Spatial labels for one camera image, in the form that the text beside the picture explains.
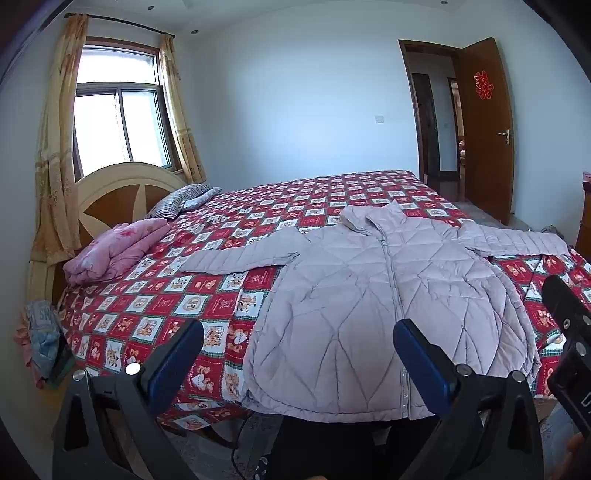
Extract red paper door decoration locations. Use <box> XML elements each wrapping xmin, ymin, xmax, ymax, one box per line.
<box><xmin>473</xmin><ymin>69</ymin><xmax>494</xmax><ymax>100</ymax></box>

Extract pink folded quilt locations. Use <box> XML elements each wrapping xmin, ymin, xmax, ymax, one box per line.
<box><xmin>63</xmin><ymin>218</ymin><xmax>171</xmax><ymax>284</ymax></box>

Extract wooden bed headboard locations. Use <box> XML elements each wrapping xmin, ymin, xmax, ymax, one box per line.
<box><xmin>25</xmin><ymin>161</ymin><xmax>188</xmax><ymax>305</ymax></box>

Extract wooden cabinet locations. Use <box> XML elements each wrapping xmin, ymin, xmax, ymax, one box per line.
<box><xmin>575</xmin><ymin>182</ymin><xmax>591</xmax><ymax>250</ymax></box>

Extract window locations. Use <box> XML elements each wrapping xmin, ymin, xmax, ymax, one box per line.
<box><xmin>71</xmin><ymin>44</ymin><xmax>178</xmax><ymax>178</ymax></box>

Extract pile of clothes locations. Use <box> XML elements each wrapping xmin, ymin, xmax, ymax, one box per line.
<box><xmin>14</xmin><ymin>300</ymin><xmax>75</xmax><ymax>391</ymax></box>

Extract long beige curtain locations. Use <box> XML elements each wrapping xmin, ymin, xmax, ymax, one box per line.
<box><xmin>34</xmin><ymin>14</ymin><xmax>90</xmax><ymax>264</ymax></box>

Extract striped pillow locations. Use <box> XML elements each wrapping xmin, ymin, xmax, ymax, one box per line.
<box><xmin>147</xmin><ymin>183</ymin><xmax>223</xmax><ymax>220</ymax></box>

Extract black curtain rod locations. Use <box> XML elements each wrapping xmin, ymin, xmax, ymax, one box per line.
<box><xmin>65</xmin><ymin>13</ymin><xmax>176</xmax><ymax>38</ymax></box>

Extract brown door frame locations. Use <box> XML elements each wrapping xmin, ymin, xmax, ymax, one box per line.
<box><xmin>398</xmin><ymin>39</ymin><xmax>467</xmax><ymax>201</ymax></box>

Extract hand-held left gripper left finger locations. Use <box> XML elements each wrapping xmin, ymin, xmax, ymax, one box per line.
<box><xmin>52</xmin><ymin>318</ymin><xmax>205</xmax><ymax>480</ymax></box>

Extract red checkered bed sheet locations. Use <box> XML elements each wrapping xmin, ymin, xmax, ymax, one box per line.
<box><xmin>58</xmin><ymin>169</ymin><xmax>591</xmax><ymax>437</ymax></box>

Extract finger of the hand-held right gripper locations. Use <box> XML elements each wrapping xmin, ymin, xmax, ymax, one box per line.
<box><xmin>541</xmin><ymin>274</ymin><xmax>591</xmax><ymax>340</ymax></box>

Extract person's dark pants legs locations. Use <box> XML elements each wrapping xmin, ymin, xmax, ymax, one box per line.
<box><xmin>259</xmin><ymin>413</ymin><xmax>444</xmax><ymax>480</ymax></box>

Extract black cable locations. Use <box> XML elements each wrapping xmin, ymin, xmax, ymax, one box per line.
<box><xmin>231</xmin><ymin>408</ymin><xmax>254</xmax><ymax>480</ymax></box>

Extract light pink quilted jacket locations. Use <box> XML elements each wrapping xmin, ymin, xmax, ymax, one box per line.
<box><xmin>178</xmin><ymin>199</ymin><xmax>571</xmax><ymax>422</ymax></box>

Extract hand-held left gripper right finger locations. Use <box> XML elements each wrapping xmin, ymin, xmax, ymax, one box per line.
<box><xmin>392</xmin><ymin>318</ymin><xmax>546</xmax><ymax>480</ymax></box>

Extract brown wooden door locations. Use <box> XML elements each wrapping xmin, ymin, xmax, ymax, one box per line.
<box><xmin>459</xmin><ymin>37</ymin><xmax>515</xmax><ymax>227</ymax></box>

